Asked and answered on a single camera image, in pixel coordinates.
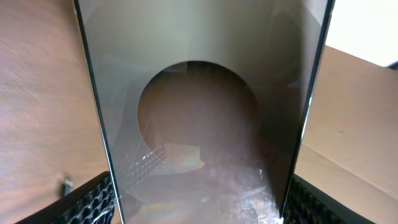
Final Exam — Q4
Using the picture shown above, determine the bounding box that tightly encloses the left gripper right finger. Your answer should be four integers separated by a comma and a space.
283, 175, 373, 224

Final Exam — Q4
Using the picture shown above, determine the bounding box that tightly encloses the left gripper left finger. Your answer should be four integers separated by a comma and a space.
17, 171, 116, 224

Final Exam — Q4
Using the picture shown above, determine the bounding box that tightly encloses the black charger cable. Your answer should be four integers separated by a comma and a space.
60, 179, 74, 197

